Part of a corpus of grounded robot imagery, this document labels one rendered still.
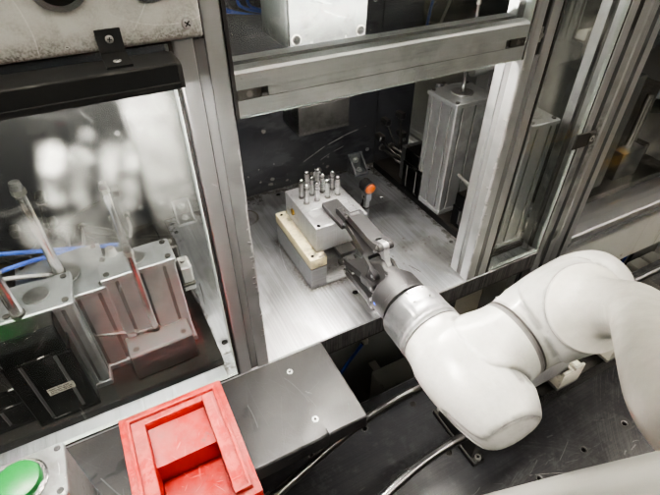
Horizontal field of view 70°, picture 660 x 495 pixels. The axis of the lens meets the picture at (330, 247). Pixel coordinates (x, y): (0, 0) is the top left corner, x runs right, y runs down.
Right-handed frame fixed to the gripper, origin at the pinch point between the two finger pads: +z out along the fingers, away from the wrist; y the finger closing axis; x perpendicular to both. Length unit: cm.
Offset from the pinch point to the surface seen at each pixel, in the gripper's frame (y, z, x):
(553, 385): -15.0, -33.9, -20.2
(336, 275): -8.9, -2.2, 1.3
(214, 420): -3.6, -22.2, 28.7
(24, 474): 4, -24, 46
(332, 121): 16.7, 4.7, -1.2
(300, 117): 18.5, 4.7, 4.1
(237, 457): -3.5, -27.7, 27.8
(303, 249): -2.7, 0.1, 6.3
